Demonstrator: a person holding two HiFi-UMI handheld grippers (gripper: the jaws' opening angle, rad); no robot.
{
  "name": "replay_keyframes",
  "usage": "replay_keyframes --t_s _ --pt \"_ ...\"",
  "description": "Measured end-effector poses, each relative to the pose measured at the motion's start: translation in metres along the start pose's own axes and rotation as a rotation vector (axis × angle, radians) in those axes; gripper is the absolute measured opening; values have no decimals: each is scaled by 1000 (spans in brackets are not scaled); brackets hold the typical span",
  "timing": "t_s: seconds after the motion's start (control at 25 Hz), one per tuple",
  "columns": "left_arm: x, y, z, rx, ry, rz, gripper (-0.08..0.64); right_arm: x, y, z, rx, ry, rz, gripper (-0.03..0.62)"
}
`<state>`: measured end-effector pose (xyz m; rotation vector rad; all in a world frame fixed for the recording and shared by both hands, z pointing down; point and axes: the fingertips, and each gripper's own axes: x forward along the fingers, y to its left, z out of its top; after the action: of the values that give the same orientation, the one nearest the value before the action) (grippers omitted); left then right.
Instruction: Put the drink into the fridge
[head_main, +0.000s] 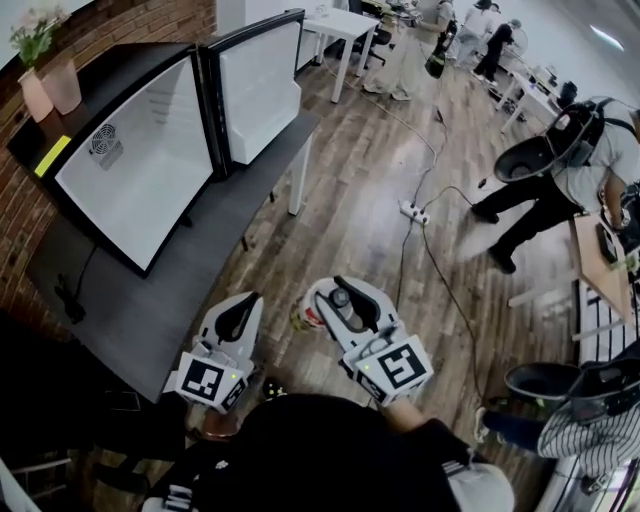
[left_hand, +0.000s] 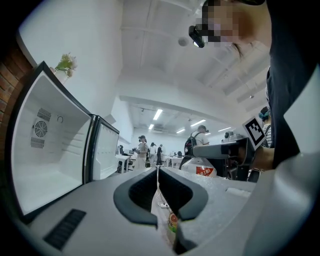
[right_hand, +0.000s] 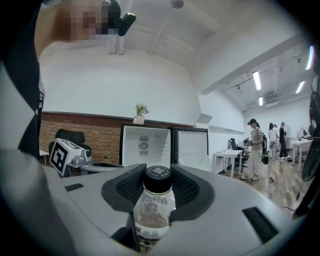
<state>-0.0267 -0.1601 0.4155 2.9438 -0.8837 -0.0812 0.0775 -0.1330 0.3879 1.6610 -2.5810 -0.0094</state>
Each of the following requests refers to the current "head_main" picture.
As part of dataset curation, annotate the white slatted bench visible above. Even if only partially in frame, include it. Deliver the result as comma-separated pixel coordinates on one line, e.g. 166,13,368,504
569,278,640,352

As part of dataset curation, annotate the white floor cable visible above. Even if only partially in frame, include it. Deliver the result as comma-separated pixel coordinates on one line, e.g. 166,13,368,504
319,55,441,204

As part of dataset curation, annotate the drink bottle with white label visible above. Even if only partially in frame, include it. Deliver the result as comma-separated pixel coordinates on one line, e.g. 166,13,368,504
299,279,374,335

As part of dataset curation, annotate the white power strip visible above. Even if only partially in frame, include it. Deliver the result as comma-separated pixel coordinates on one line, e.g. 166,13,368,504
397,198,432,226

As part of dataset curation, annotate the person's right forearm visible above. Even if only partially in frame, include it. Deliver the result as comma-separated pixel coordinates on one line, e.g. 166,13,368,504
385,396,434,434

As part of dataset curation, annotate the wooden side table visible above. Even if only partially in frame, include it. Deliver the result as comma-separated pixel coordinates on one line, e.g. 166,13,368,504
507,214,637,327

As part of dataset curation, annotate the black floor cable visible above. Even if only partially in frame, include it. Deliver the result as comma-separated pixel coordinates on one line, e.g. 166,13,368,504
394,184,502,402

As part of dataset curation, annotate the wide pink vase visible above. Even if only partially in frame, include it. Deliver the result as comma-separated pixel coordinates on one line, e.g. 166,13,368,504
42,58,84,116

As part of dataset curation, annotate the slim pink vase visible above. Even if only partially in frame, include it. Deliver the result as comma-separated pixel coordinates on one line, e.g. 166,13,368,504
17,67,54,124

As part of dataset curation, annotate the person's left forearm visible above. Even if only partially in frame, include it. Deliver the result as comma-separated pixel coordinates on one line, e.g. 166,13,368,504
198,407,242,442

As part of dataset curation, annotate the black office chair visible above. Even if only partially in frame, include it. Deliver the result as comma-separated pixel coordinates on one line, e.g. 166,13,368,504
349,22,390,67

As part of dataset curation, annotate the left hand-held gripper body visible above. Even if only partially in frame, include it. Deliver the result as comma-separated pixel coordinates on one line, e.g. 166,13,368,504
164,339,259,414

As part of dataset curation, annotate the white square table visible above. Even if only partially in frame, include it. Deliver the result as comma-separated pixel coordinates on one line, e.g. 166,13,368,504
298,8,382,105

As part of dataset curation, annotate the black mini fridge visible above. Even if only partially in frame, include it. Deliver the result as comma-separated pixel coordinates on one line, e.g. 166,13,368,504
7,8,306,279

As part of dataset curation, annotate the dark grey table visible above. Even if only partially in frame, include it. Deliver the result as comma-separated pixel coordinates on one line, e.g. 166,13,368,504
24,112,322,404

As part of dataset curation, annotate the black device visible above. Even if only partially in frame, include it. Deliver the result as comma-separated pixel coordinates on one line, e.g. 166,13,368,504
596,223,622,262

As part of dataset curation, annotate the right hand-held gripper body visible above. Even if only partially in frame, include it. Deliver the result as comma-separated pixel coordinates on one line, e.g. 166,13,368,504
340,324,435,407

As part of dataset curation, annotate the white long desk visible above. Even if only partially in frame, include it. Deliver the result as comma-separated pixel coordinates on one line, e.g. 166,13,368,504
493,54,569,134

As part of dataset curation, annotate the person's black shirt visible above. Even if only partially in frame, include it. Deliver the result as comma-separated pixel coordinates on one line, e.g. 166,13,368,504
147,393,516,512

